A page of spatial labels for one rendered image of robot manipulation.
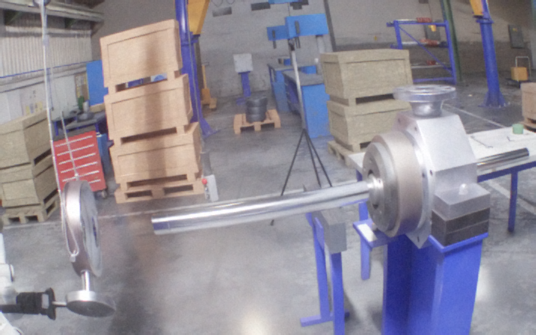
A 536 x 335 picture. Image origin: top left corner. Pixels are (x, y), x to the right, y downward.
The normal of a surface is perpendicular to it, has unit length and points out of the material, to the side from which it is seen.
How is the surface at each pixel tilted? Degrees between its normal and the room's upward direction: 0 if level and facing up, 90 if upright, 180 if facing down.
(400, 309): 90
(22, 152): 90
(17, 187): 90
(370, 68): 90
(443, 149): 45
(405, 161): 50
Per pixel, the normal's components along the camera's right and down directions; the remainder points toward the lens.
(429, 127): 0.00, -0.51
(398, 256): 0.12, 0.23
